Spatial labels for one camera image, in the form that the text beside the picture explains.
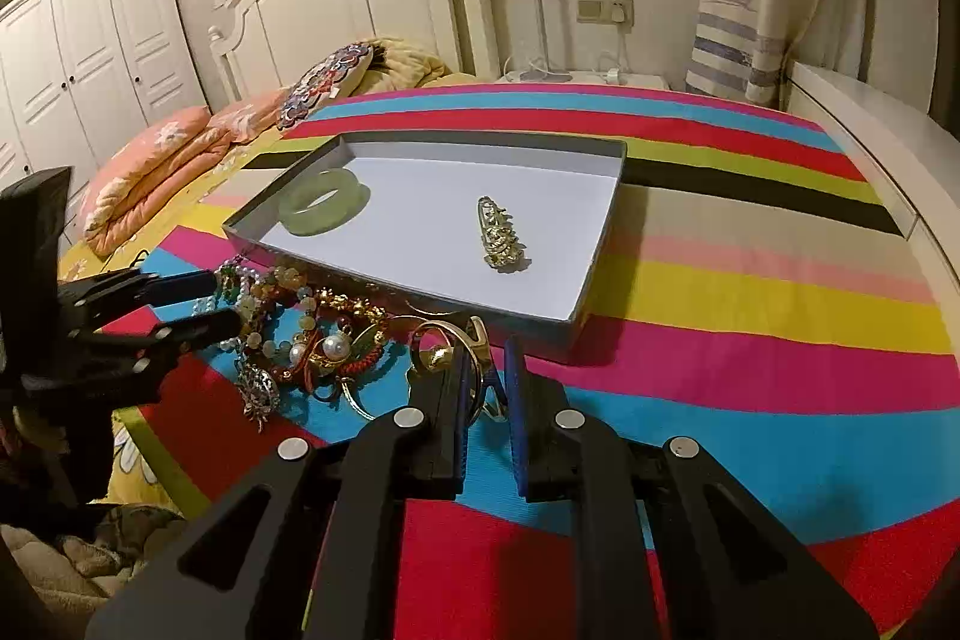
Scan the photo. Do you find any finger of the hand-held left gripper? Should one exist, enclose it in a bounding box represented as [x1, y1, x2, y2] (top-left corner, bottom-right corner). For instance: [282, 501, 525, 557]
[22, 308, 245, 410]
[64, 269, 220, 327]

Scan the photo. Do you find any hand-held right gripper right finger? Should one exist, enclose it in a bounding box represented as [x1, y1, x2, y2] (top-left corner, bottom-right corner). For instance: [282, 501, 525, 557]
[504, 336, 878, 640]

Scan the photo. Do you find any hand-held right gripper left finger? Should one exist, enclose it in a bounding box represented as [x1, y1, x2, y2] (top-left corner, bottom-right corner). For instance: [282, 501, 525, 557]
[86, 340, 485, 640]

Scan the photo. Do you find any pale bead bracelet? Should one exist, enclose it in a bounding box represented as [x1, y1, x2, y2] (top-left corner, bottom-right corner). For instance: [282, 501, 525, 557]
[214, 265, 316, 371]

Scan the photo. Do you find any gold cuff bangle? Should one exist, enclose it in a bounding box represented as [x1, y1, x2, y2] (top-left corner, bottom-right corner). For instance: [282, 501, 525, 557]
[409, 316, 511, 423]

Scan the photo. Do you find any pile of mixed jewelry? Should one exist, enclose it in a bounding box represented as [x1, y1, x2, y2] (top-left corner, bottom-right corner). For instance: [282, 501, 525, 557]
[191, 261, 421, 435]

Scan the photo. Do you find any white shallow box tray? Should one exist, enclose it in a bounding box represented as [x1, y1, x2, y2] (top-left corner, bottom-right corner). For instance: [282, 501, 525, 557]
[221, 131, 628, 348]

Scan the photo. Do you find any pink floral quilt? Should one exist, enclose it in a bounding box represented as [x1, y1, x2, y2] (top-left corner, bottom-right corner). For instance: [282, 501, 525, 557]
[81, 104, 233, 257]

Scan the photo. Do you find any green jade bangle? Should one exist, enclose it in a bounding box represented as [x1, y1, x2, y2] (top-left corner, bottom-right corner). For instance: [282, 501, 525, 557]
[279, 167, 370, 236]

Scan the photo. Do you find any white wardrobe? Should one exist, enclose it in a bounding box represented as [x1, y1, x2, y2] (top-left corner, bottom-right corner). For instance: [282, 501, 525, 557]
[0, 0, 207, 199]

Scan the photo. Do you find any colourful striped mat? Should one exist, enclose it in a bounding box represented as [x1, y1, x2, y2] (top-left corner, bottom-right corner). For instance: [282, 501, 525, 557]
[56, 85, 960, 640]

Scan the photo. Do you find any embroidered round cushion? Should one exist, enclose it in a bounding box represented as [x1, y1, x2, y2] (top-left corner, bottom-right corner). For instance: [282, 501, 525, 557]
[276, 42, 376, 131]

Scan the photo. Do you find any plaid cloth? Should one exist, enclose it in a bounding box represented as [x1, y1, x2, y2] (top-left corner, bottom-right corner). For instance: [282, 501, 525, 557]
[0, 505, 188, 640]

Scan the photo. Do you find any beige quilt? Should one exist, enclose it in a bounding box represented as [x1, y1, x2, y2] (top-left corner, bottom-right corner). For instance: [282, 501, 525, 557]
[360, 38, 481, 94]

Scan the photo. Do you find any white nightstand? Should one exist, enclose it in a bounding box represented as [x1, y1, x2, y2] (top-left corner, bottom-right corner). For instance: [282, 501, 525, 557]
[495, 68, 670, 92]

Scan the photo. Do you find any white floor lamp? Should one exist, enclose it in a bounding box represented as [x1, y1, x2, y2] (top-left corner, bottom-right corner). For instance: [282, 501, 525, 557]
[501, 0, 575, 85]

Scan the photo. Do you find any white window sill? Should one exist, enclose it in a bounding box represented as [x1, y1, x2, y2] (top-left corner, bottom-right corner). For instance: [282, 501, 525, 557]
[784, 61, 960, 236]

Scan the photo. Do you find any gold link bracelet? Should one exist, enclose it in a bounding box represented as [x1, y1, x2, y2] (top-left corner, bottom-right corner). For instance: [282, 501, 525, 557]
[476, 195, 532, 272]

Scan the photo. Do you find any wall socket plate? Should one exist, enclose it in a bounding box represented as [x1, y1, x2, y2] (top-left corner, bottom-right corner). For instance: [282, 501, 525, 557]
[574, 0, 637, 28]

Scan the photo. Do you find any white charger with cable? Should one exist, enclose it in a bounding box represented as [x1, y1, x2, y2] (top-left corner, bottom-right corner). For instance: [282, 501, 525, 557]
[604, 0, 635, 85]

